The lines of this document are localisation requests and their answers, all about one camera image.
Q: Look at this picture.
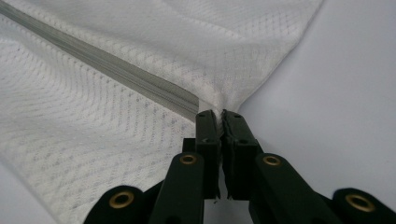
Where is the white mesh laundry bag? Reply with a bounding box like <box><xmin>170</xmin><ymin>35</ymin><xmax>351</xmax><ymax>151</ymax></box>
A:
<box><xmin>0</xmin><ymin>0</ymin><xmax>325</xmax><ymax>224</ymax></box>

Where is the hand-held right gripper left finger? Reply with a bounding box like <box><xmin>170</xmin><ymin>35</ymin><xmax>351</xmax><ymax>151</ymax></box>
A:
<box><xmin>195</xmin><ymin>109</ymin><xmax>222</xmax><ymax>200</ymax></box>

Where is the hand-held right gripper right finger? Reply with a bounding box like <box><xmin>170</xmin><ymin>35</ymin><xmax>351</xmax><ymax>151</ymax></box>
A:
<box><xmin>221</xmin><ymin>109</ymin><xmax>262</xmax><ymax>201</ymax></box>

